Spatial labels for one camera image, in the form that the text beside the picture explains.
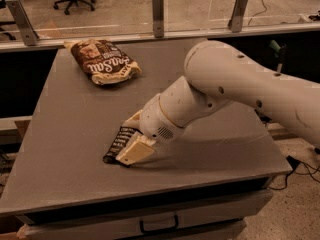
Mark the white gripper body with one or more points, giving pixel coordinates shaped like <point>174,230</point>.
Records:
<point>156,120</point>

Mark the black rxbar chocolate bar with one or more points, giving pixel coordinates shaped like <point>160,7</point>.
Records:
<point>122,138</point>

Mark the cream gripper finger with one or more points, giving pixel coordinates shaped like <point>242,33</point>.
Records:
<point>138,148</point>
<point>133,122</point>

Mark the grey drawer with black handle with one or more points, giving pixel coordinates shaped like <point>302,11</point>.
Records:
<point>218,218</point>

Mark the glass barrier panel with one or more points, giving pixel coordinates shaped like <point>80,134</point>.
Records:
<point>128,19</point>

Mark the middle metal glass bracket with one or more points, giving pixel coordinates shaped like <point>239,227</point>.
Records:
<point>158,18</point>

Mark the left metal glass bracket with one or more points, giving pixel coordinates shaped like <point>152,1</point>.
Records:
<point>27,32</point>

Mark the metal glass bracket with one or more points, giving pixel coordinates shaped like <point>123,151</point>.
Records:
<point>236,21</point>
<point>158,18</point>
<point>27,32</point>

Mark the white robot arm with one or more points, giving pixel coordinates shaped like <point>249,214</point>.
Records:
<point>216,74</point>

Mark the brown sea salt chip bag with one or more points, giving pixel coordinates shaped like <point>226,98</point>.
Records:
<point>102,61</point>

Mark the right metal glass bracket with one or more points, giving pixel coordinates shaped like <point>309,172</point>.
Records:
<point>236,21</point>

